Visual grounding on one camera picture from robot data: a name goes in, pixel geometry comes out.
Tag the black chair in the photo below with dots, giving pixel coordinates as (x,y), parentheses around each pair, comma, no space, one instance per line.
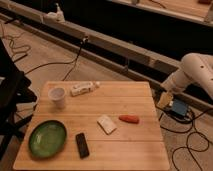
(14,89)

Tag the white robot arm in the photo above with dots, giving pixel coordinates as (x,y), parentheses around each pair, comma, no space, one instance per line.
(194,68)

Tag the green plate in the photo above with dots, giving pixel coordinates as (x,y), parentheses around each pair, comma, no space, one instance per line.
(47,139)

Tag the long metal rail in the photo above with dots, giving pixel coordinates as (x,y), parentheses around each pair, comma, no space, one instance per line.
(140,42)

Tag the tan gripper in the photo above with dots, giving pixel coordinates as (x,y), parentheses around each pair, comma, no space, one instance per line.
(165,99)

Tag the orange carrot toy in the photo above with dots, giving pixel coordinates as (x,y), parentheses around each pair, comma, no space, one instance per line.
(129,119)

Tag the black remote control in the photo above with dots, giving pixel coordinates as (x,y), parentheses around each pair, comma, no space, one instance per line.
(82,145)

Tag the wooden table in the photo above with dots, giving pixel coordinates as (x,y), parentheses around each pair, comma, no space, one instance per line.
(131,147)

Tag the white sponge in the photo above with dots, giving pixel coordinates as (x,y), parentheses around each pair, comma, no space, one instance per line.
(107,124)

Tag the blue power box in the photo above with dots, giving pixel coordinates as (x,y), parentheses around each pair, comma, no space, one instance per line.
(179,108)

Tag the white object on rail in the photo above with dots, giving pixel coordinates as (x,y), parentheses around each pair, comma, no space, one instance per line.
(58,15)

